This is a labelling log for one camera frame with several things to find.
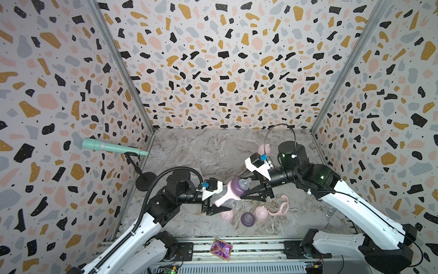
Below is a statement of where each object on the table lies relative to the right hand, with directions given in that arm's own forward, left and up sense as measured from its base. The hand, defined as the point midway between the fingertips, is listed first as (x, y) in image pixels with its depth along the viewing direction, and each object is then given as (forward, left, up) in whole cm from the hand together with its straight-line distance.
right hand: (242, 188), depth 56 cm
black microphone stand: (+19, +52, -31) cm, 63 cm away
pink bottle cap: (+1, +6, -30) cm, 31 cm away
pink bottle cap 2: (+3, -10, -31) cm, 33 cm away
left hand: (0, +3, -7) cm, 8 cm away
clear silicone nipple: (+7, -4, -33) cm, 34 cm away
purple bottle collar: (+1, -4, -33) cm, 33 cm away
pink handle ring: (+4, -20, -32) cm, 38 cm away
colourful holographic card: (-12, +8, -33) cm, 36 cm away
